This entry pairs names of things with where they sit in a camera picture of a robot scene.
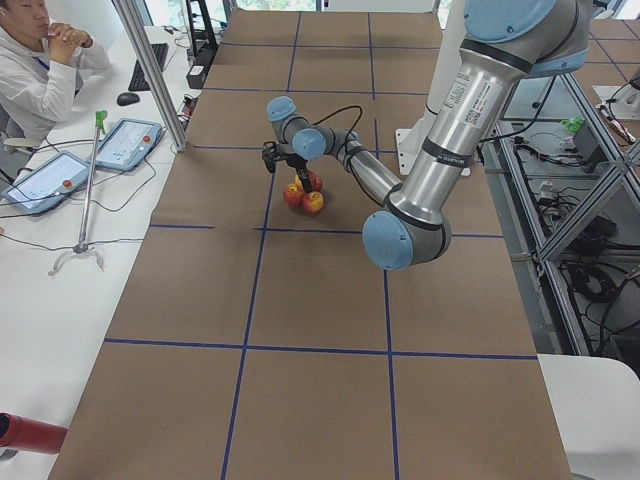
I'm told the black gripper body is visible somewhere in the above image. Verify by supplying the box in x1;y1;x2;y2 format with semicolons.
280;144;307;171

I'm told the lone red yellow apple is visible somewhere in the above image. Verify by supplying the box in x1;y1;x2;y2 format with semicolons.
294;170;323;193

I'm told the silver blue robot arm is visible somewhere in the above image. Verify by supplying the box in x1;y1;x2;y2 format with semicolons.
262;1;593;270

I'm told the red yellow apple side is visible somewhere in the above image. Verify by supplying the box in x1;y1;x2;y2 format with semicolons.
282;183;305;206

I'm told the red yellow apple front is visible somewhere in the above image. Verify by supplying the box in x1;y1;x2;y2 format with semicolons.
302;191;324;215

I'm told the far blue teach pendant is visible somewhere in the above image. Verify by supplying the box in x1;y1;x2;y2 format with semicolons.
96;118;162;171

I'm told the blue teach pendant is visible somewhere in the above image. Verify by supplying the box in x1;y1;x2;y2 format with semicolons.
1;151;90;215
96;118;162;171

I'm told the black keyboard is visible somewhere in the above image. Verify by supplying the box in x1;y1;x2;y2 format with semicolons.
127;42;170;92

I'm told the brown paper table cover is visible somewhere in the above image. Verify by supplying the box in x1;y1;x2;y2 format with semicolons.
51;12;570;479

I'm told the black computer mouse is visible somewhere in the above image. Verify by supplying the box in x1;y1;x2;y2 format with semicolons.
116;92;140;106

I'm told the near blue teach pendant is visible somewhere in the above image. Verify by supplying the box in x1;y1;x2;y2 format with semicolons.
1;151;90;215

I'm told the seated person white hoodie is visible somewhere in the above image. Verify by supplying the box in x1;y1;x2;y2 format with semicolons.
1;1;111;143

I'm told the red bottle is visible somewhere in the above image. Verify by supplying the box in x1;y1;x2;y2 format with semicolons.
1;412;68;454

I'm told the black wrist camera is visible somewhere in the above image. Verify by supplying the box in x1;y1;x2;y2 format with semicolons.
261;141;286;174

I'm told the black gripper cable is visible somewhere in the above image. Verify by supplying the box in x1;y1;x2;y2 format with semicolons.
312;104;364;146

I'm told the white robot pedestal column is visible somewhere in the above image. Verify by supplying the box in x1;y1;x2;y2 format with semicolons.
396;0;466;175

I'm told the aluminium frame post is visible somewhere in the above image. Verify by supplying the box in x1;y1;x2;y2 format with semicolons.
113;0;187;152

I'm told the green handled reacher grabber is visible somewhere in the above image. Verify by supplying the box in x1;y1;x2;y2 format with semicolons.
48;110;108;277

